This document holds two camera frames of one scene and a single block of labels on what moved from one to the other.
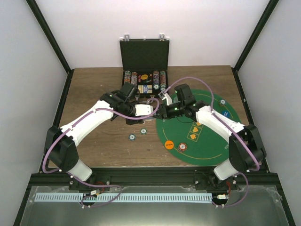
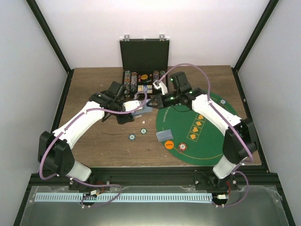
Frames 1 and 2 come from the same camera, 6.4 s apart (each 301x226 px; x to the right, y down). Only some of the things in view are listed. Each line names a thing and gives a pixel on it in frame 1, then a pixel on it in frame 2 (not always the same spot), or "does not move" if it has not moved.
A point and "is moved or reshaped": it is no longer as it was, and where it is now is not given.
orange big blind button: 169,144 does not move
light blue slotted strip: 121,197 does not move
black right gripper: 162,108 → 161,102
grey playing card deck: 150,118 is moved or reshaped
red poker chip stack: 182,146 does not move
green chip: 132,137 does not move
